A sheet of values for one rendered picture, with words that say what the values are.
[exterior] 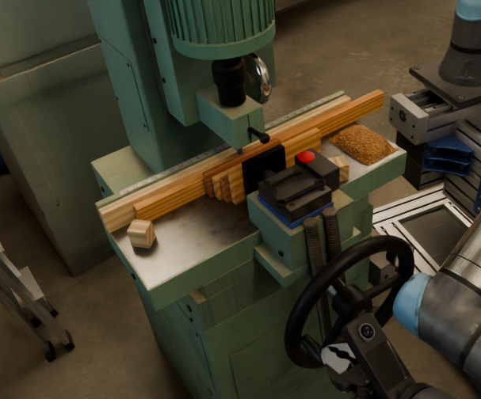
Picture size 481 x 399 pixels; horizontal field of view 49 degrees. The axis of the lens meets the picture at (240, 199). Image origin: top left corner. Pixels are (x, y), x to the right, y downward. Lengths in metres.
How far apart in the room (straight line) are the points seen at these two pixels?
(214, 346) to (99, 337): 0.98
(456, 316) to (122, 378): 1.41
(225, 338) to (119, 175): 0.49
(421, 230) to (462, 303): 1.28
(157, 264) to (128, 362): 1.03
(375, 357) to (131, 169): 0.83
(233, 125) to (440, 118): 0.73
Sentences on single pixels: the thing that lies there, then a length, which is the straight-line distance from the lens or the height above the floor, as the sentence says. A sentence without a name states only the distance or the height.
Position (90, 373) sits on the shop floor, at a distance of 1.98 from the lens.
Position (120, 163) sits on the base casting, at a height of 0.80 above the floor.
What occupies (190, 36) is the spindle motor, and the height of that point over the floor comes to 1.24.
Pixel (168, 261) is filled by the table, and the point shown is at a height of 0.90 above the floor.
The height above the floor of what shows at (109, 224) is 0.92.
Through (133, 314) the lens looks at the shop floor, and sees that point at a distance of 2.07.
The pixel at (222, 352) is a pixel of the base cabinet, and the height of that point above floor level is 0.62.
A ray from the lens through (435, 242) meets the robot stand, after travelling 1.94.
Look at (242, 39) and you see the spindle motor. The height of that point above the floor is 1.23.
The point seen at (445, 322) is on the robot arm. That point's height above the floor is 1.03.
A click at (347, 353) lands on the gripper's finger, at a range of 0.84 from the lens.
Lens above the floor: 1.58
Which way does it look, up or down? 41 degrees down
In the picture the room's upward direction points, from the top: 8 degrees counter-clockwise
